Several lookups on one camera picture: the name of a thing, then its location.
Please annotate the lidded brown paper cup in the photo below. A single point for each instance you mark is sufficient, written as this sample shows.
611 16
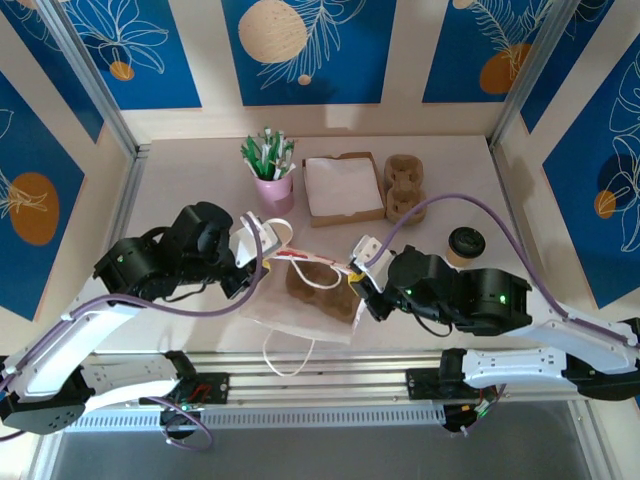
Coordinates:
457 259

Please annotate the red white paper bag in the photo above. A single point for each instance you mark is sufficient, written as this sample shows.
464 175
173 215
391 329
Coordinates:
280 310

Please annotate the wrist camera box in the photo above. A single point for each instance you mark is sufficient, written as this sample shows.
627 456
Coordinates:
365 250
250 245

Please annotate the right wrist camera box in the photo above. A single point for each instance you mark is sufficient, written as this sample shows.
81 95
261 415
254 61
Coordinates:
365 250

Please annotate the black mount plate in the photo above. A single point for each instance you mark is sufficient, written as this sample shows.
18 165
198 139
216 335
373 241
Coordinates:
215 387
420 385

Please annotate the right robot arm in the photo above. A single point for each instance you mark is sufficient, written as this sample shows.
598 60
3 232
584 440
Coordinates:
515 367

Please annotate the aluminium side rail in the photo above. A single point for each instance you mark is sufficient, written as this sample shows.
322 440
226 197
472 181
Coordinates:
127 200

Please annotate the white napkin stack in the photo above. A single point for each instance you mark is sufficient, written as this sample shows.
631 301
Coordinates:
345 185

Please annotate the aluminium frame post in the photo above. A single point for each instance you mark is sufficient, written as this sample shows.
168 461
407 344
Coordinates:
89 75
532 75

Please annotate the left black mount plate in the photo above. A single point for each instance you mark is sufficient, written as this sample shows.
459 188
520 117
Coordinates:
215 387

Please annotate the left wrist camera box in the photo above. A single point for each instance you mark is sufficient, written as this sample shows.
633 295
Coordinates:
250 245

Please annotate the pink holder cup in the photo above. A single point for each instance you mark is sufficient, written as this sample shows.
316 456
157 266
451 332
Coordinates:
272 195

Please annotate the brown cardboard box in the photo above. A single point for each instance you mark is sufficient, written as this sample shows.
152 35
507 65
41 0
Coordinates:
350 220

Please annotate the right black mount plate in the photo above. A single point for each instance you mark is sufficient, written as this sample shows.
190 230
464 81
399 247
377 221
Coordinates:
420 385

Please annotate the black cup lid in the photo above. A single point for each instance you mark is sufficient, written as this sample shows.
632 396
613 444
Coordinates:
467 241

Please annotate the green white stick bundle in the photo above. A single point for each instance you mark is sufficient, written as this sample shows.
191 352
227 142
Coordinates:
265 155

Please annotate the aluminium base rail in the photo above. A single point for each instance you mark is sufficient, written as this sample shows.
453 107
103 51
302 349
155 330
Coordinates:
325 380

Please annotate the single pulp cup carrier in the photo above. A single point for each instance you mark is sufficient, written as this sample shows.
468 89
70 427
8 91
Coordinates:
330 302

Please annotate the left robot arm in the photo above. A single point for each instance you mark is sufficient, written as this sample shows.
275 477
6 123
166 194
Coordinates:
65 340

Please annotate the pulp cup carrier stack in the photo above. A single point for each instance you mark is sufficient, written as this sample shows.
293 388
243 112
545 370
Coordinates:
405 170

